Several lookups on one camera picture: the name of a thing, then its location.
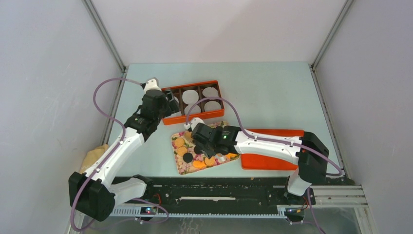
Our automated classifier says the black round cookie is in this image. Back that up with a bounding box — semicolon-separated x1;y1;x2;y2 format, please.
193;146;203;155
182;153;193;163

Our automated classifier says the orange cookie tin box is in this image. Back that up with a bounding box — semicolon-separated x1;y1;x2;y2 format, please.
162;80;225;125

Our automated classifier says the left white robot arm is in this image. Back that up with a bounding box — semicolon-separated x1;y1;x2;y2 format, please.
69;89;179;221

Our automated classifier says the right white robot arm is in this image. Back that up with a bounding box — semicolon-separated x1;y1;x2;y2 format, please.
189;122;329;204

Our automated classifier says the orange pumpkin cookie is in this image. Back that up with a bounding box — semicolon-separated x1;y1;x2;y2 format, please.
192;160;207;169
226;153;239;160

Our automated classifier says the tan round cookie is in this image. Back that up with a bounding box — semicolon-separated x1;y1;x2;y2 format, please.
177;147;188;157
174;137;185;148
204;157;216;167

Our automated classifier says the orange tin lid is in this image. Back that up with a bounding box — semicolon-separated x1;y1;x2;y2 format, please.
241;129;304;171

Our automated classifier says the floral cookie tray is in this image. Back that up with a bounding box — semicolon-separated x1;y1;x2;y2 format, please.
171;130;241;175

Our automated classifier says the yellow cloth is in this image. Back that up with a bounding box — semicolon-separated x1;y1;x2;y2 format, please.
79;144;109;174

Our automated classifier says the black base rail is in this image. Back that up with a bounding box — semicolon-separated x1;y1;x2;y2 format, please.
106;176;354;214

